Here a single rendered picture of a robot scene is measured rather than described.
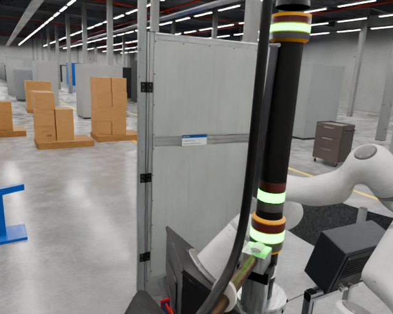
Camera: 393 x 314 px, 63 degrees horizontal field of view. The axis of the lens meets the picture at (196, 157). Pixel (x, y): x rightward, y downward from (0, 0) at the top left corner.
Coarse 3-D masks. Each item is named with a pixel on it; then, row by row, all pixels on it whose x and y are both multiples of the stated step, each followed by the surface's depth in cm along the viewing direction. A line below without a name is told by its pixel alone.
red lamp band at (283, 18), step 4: (276, 16) 34; (280, 16) 34; (284, 16) 34; (288, 16) 34; (292, 16) 34; (296, 16) 34; (300, 16) 34; (304, 16) 34; (308, 16) 34; (272, 20) 35; (276, 20) 35; (280, 20) 34; (284, 20) 34; (288, 20) 34; (292, 20) 34; (296, 20) 34; (300, 20) 34; (304, 20) 34; (308, 20) 34
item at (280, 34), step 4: (272, 32) 35; (276, 32) 35; (280, 32) 34; (284, 32) 34; (288, 32) 34; (292, 32) 34; (296, 32) 34; (300, 32) 34; (304, 32) 34; (272, 36) 35; (276, 36) 35; (280, 36) 34; (284, 36) 34; (288, 36) 34; (292, 36) 34; (296, 36) 34; (300, 36) 34; (304, 36) 34; (308, 36) 35
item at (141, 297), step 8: (136, 296) 42; (144, 296) 43; (136, 304) 40; (144, 304) 42; (152, 304) 43; (128, 312) 39; (136, 312) 40; (144, 312) 41; (152, 312) 42; (160, 312) 43
